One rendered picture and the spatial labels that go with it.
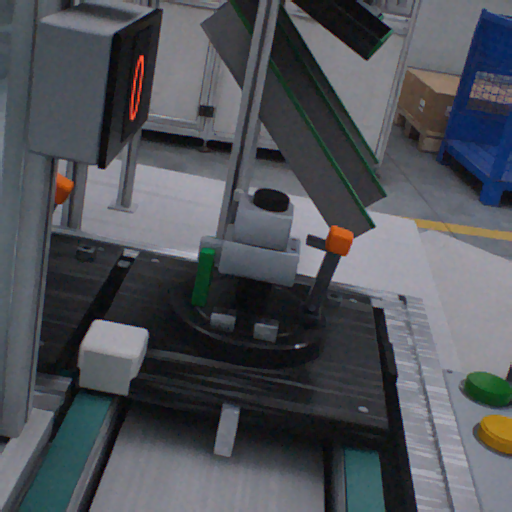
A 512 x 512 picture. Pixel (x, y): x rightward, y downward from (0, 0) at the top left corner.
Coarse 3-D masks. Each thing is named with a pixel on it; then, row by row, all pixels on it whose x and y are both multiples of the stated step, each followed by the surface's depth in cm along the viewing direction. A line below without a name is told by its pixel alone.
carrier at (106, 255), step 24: (72, 240) 85; (48, 264) 79; (72, 264) 80; (96, 264) 81; (48, 288) 75; (72, 288) 76; (96, 288) 76; (48, 312) 71; (72, 312) 72; (48, 336) 67; (72, 336) 68; (48, 360) 64
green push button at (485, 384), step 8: (472, 376) 74; (480, 376) 74; (488, 376) 75; (496, 376) 75; (464, 384) 74; (472, 384) 73; (480, 384) 73; (488, 384) 73; (496, 384) 74; (504, 384) 74; (472, 392) 73; (480, 392) 72; (488, 392) 72; (496, 392) 72; (504, 392) 73; (480, 400) 72; (488, 400) 72; (496, 400) 72; (504, 400) 72
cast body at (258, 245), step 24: (264, 192) 70; (240, 216) 69; (264, 216) 69; (288, 216) 69; (216, 240) 72; (240, 240) 70; (264, 240) 70; (288, 240) 70; (240, 264) 71; (264, 264) 70; (288, 264) 70
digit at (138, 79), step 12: (144, 36) 48; (144, 48) 49; (144, 60) 49; (132, 72) 46; (144, 72) 50; (132, 84) 47; (144, 84) 51; (132, 96) 48; (132, 108) 49; (132, 120) 49
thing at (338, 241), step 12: (336, 228) 71; (312, 240) 71; (324, 240) 72; (336, 240) 70; (348, 240) 70; (336, 252) 71; (348, 252) 71; (324, 264) 72; (336, 264) 72; (324, 276) 72; (312, 288) 73; (324, 288) 72; (312, 300) 73
